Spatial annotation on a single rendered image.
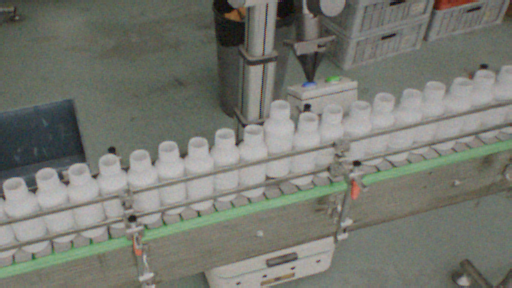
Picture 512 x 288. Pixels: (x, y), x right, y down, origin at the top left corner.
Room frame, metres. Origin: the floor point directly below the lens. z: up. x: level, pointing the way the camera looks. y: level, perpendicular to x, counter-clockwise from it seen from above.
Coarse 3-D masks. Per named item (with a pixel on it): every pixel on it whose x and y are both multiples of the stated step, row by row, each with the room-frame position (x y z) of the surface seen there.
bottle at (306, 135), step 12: (300, 120) 0.79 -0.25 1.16; (312, 120) 0.80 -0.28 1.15; (300, 132) 0.78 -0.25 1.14; (312, 132) 0.78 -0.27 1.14; (300, 144) 0.77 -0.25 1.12; (312, 144) 0.76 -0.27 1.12; (300, 156) 0.77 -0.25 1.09; (312, 156) 0.77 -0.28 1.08; (300, 168) 0.76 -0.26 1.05; (312, 168) 0.77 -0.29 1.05; (300, 180) 0.76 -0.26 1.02
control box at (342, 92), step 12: (300, 84) 1.01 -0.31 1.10; (324, 84) 0.98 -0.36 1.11; (336, 84) 0.97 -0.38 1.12; (348, 84) 0.96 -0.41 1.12; (288, 96) 1.00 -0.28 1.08; (300, 96) 0.94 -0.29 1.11; (312, 96) 0.94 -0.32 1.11; (324, 96) 0.95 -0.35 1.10; (336, 96) 0.95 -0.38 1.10; (348, 96) 0.96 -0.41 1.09; (300, 108) 0.94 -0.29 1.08; (312, 108) 0.93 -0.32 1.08; (324, 108) 0.94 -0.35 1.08; (348, 108) 0.95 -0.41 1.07
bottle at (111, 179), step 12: (108, 156) 0.72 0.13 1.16; (108, 168) 0.69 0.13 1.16; (120, 168) 0.70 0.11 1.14; (108, 180) 0.69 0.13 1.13; (120, 180) 0.69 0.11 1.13; (108, 192) 0.68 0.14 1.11; (108, 204) 0.68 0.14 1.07; (120, 204) 0.68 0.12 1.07; (108, 216) 0.68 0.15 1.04; (120, 216) 0.68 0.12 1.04; (120, 228) 0.68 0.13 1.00
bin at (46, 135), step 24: (0, 120) 1.20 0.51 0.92; (24, 120) 1.21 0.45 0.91; (48, 120) 1.23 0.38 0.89; (72, 120) 1.24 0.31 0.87; (0, 144) 1.19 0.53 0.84; (24, 144) 1.21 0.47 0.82; (48, 144) 1.22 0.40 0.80; (72, 144) 1.24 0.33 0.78; (0, 168) 1.18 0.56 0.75; (24, 168) 1.19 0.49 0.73; (0, 192) 0.90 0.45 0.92
